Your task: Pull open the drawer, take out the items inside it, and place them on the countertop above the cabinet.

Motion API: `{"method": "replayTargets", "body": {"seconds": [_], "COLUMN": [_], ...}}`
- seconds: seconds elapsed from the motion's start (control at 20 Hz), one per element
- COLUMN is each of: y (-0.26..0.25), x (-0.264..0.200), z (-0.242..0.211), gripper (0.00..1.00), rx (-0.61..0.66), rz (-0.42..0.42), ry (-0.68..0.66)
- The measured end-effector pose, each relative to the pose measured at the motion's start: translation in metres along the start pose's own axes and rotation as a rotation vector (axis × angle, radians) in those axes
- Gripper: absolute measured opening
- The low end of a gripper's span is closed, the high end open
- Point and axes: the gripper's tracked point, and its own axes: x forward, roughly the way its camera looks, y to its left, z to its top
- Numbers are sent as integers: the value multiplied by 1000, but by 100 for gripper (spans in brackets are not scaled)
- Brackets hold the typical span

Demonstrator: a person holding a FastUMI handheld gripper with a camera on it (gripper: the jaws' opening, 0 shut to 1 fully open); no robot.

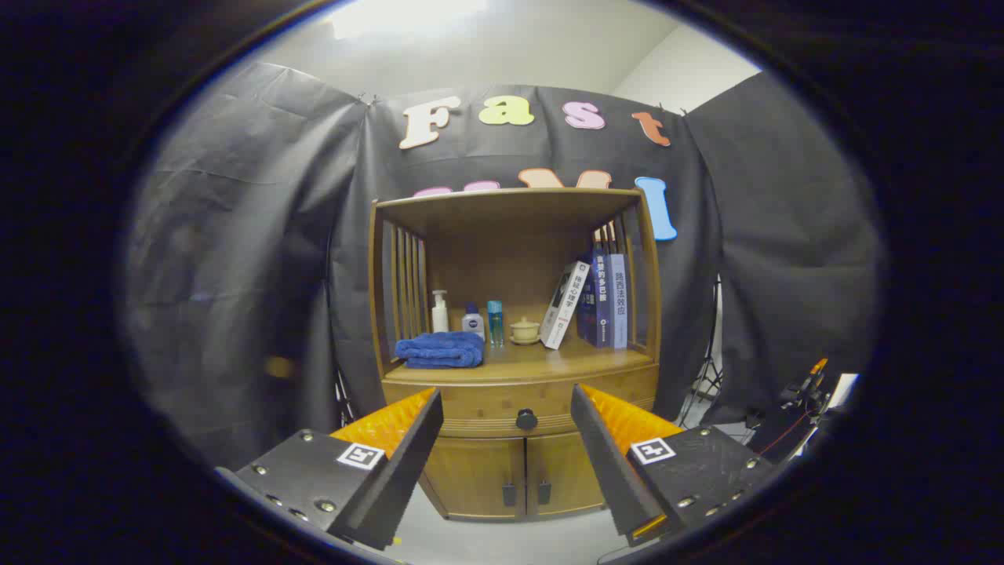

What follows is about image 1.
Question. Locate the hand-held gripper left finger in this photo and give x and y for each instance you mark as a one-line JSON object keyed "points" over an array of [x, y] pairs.
{"points": [[400, 479]]}

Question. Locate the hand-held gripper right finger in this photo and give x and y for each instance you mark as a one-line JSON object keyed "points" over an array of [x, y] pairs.
{"points": [[612, 471]]}

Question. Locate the wooden cabinet door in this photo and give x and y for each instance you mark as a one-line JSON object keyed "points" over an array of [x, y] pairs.
{"points": [[561, 471], [478, 475]]}

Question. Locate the wooden countertop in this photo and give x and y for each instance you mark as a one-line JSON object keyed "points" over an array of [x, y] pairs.
{"points": [[549, 362]]}

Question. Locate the wooden cabinet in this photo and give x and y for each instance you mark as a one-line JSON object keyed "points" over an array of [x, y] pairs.
{"points": [[510, 259]]}

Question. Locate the black light stand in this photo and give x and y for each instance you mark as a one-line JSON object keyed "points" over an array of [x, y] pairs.
{"points": [[710, 382]]}

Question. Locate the blue folded towel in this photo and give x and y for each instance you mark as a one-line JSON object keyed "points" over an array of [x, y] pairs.
{"points": [[439, 349]]}

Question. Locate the pale blue book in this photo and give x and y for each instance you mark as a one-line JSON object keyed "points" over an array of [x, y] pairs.
{"points": [[619, 306]]}

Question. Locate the dark blue book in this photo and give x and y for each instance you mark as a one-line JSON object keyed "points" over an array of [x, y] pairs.
{"points": [[600, 306]]}

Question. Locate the white pump bottle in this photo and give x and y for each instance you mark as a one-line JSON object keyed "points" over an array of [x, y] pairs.
{"points": [[440, 318]]}

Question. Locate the cream lidded teacup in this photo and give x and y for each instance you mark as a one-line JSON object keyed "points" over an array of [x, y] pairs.
{"points": [[524, 329]]}

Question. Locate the white book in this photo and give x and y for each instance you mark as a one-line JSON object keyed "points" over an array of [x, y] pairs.
{"points": [[565, 310]]}

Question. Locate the white bottle with blue cap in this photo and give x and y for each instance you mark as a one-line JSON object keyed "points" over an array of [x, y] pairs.
{"points": [[473, 323]]}

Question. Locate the clear blue bottle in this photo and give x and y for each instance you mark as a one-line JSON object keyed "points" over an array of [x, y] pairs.
{"points": [[495, 322]]}

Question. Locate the black device with orange tip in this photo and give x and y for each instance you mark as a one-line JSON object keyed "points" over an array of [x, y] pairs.
{"points": [[800, 392]]}

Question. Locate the black backdrop cloth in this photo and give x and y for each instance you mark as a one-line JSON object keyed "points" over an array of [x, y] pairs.
{"points": [[235, 275]]}

